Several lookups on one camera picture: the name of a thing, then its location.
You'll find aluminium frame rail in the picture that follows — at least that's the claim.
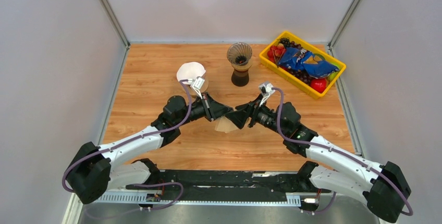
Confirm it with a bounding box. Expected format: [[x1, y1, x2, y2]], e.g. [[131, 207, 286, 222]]
[[62, 167, 398, 224]]

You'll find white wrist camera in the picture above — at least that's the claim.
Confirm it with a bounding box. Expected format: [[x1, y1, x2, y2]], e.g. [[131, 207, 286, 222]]
[[190, 76, 205, 99], [259, 81, 276, 107]]

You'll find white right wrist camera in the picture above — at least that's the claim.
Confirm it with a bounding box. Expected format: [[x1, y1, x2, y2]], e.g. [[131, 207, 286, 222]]
[[259, 81, 276, 107]]

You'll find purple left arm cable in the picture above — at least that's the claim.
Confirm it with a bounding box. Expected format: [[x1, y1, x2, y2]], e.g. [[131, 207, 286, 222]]
[[61, 79, 194, 211]]

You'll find wooden ring dripper holder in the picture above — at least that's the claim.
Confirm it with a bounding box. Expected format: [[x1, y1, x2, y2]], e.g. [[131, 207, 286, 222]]
[[200, 79, 209, 93]]

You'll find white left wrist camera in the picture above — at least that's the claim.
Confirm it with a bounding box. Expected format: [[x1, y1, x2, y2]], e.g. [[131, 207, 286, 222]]
[[190, 76, 205, 99]]

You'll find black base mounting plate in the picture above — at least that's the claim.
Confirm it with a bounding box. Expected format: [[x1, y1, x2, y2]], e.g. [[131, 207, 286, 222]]
[[144, 170, 319, 202]]

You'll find dark grape bunch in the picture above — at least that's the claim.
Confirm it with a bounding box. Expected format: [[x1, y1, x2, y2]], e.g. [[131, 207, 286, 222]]
[[278, 38, 313, 85]]

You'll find red apple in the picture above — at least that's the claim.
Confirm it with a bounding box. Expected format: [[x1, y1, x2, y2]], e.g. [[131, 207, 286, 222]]
[[310, 78, 328, 93]]

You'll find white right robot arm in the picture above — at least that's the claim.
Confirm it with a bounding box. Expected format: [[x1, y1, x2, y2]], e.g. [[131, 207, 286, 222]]
[[225, 95, 413, 223]]

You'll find brown paper coffee filter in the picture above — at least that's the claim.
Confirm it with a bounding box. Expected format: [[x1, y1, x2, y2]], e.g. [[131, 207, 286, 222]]
[[215, 116, 239, 133]]

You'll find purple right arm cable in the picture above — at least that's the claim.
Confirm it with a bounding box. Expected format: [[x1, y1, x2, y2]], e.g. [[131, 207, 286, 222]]
[[271, 87, 414, 217]]

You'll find green apple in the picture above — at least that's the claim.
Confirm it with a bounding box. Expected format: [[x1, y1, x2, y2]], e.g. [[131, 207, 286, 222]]
[[327, 62, 340, 82]]

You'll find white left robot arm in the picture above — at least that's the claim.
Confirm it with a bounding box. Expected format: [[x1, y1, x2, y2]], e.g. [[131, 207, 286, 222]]
[[63, 92, 233, 204]]

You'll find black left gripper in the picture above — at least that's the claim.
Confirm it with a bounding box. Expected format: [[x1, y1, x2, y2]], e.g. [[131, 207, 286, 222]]
[[175, 92, 234, 128]]

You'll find white paper coffee filter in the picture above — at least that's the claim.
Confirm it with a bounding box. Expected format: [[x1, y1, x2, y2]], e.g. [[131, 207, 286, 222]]
[[176, 62, 206, 85]]

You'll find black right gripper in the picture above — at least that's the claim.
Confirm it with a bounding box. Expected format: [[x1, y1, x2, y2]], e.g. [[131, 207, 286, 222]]
[[225, 94, 287, 138]]

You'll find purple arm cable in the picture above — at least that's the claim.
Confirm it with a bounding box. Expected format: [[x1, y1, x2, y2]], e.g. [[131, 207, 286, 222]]
[[271, 87, 414, 217], [61, 79, 194, 211]]

